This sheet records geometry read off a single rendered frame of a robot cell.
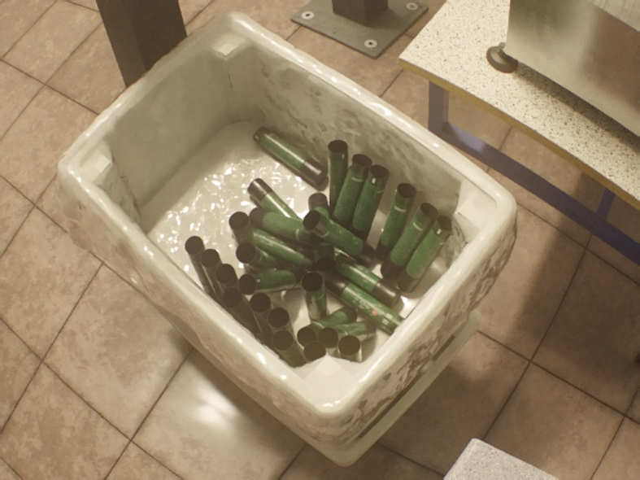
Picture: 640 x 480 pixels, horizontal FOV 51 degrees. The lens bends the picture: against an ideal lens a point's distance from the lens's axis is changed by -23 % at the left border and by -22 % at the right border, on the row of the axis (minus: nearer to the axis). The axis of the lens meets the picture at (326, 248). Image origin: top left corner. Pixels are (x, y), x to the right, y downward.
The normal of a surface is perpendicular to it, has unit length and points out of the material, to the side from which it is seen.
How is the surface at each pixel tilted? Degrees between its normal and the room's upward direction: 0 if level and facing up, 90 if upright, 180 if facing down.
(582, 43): 90
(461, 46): 0
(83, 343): 0
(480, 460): 0
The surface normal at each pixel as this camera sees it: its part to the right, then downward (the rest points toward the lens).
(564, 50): -0.55, 0.77
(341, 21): -0.07, -0.43
